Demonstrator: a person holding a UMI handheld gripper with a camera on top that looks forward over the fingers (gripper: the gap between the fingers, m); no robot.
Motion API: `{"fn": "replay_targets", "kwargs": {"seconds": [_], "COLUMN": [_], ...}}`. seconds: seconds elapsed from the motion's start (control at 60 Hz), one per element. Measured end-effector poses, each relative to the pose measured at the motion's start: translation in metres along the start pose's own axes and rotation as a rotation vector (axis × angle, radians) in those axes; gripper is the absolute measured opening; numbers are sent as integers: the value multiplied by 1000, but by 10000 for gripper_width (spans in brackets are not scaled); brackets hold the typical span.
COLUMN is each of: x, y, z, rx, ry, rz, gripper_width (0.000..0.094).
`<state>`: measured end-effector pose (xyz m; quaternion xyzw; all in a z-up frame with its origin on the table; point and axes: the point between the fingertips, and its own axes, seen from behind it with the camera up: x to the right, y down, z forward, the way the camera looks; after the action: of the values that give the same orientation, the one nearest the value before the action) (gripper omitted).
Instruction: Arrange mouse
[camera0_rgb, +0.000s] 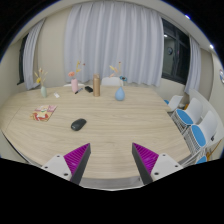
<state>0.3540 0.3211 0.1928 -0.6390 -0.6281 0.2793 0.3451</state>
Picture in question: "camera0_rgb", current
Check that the black computer mouse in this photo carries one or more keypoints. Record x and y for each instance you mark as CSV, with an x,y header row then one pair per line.
x,y
78,124

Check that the narrow white curtain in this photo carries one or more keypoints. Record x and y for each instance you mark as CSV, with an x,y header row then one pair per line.
x,y
30,60
194,66

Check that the small white remote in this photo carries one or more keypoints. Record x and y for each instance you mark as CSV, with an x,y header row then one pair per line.
x,y
56,95

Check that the colourful printed mouse pad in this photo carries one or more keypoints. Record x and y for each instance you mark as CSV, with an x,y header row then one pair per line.
x,y
43,112

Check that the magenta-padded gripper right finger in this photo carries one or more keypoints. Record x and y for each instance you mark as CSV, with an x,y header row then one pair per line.
x,y
165,165

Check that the pink vase with dried flowers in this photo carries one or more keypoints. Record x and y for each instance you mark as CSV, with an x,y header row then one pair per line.
x,y
74,85

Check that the white chair backrest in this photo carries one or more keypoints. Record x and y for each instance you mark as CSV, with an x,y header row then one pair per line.
x,y
70,85
111,81

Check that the blue vase with dried flowers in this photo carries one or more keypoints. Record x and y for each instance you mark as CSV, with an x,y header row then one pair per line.
x,y
120,94

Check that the dark window with black frame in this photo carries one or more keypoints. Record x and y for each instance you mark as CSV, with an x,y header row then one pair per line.
x,y
175,56
21,60

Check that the dark marker pen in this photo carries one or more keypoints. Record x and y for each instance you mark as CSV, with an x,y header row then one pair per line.
x,y
78,90

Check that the green vase with dried flowers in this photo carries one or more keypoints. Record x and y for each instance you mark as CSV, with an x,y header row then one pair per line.
x,y
43,91

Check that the small black case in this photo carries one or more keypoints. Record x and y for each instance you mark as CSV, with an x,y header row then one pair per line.
x,y
88,89

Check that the group of white blue-seated chairs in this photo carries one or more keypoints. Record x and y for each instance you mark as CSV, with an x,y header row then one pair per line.
x,y
193,123

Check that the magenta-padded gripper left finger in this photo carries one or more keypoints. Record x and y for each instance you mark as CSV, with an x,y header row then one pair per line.
x,y
56,165

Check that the wide white curtain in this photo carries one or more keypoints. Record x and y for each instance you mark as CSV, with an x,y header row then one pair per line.
x,y
113,40

